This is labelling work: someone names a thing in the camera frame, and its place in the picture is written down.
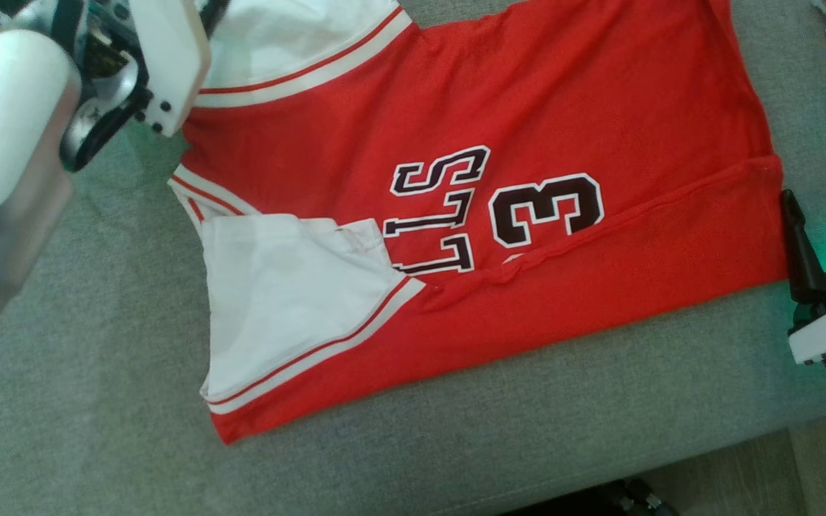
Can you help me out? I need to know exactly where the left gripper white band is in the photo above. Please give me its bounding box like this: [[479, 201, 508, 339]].
[[51, 0, 213, 174]]

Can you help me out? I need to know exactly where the red white basketball jersey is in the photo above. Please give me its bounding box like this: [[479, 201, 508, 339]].
[[168, 0, 791, 446]]

